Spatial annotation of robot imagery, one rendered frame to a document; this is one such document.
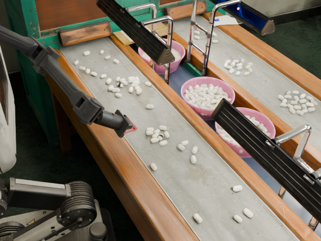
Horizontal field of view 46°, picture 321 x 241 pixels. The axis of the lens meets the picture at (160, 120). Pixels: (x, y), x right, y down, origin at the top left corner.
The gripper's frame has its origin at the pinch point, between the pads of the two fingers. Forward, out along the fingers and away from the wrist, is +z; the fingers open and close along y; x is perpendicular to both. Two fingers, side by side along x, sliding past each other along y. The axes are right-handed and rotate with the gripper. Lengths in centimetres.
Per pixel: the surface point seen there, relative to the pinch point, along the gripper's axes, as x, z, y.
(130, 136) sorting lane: 8.3, 9.2, 8.1
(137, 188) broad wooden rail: 13.5, -0.6, -19.7
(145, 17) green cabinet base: -32, 43, 90
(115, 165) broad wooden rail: 15.1, -2.6, -5.9
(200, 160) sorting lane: -4.1, 24.4, -17.5
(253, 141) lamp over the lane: -29, 1, -43
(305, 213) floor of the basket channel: -15, 48, -54
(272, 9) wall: -106, 230, 162
